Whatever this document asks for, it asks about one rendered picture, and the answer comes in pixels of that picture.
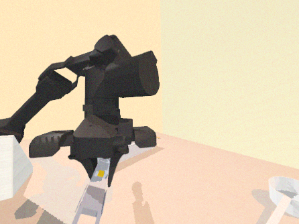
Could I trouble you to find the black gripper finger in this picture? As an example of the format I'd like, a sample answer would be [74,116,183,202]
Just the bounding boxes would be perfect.
[68,155,98,180]
[108,148,129,188]

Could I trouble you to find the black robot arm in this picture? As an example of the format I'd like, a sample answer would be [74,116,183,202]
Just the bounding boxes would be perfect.
[0,34,160,160]

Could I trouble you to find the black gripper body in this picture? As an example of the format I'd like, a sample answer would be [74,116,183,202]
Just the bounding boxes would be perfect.
[29,98,157,158]

